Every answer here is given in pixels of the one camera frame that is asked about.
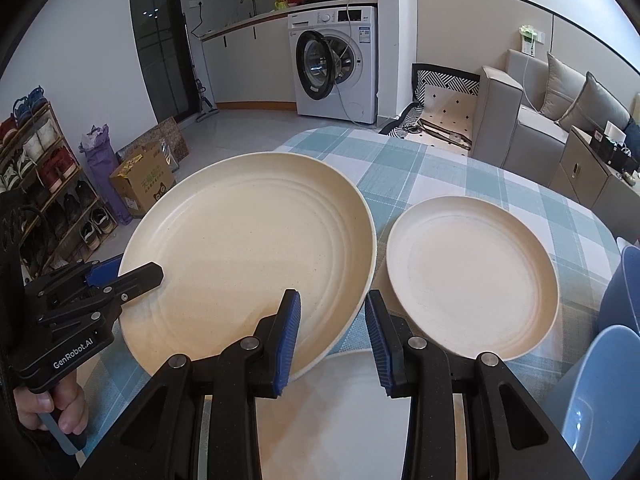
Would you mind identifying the floor mop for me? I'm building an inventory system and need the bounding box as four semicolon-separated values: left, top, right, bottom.
182;12;221;124

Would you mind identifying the wooden shoe rack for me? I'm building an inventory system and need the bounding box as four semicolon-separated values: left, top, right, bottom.
0;85;120;273

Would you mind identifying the white washing machine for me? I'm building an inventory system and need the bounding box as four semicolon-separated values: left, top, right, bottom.
286;6;379;125

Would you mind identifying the patterned paper bag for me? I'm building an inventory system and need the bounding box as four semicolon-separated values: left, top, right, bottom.
116;116;191;173

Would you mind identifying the grey side cabinet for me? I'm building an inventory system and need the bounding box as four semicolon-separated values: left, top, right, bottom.
547;126;640;212

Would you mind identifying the cardboard box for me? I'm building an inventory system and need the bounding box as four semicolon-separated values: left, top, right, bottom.
109;141;179;219

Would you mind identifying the kitchen counter cabinet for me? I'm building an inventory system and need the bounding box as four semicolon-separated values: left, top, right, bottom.
200;0;379;110

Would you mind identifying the blue bowl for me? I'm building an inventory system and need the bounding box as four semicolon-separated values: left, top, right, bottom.
597;244;640;337
542;325;640;466

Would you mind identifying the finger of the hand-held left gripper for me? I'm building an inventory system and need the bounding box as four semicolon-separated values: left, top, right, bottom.
37;262;165;334
25;254;126;302

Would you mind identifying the dark glass door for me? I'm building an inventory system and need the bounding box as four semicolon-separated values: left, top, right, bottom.
128;0;195;122

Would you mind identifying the group of assorted shoes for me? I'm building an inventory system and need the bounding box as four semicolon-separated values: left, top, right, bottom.
0;86;117;271

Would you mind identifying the person's left forearm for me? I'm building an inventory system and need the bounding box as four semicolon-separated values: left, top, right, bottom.
0;420;96;480

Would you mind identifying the large cream plate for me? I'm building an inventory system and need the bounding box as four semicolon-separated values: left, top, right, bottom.
116;151;377;382

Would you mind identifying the black white patterned rug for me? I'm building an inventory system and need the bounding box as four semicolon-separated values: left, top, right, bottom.
378;63;482;152

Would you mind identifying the purple bag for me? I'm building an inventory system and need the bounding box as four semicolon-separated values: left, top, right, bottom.
78;124;135;227

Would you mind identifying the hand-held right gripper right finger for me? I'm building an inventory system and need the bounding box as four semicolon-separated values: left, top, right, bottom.
364;290;596;480

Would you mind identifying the person's left hand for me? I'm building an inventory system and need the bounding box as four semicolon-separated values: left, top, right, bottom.
15;377;91;439

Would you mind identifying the wall socket panel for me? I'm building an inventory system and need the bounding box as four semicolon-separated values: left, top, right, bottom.
517;24;546;57

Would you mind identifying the grey cushion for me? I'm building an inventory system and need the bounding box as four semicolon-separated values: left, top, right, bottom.
540;52;589;122
556;72;634;134

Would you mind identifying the white plate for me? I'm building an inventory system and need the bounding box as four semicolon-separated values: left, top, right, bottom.
202;350;468;480

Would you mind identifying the checkered tablecloth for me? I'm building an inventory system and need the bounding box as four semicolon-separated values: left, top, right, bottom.
80;127;626;480

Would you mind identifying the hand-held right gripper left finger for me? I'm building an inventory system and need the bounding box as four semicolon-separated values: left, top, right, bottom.
82;288;302;480

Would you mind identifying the grey sofa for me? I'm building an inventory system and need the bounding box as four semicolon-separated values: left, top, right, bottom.
471;49;640;177

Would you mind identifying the white charging cable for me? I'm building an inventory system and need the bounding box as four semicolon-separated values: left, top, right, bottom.
525;54;546;113

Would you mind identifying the black storage box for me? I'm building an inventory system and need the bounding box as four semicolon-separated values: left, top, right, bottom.
590;130;632;171

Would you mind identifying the small cream plate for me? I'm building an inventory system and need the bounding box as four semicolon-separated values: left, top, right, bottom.
386;196;560;362

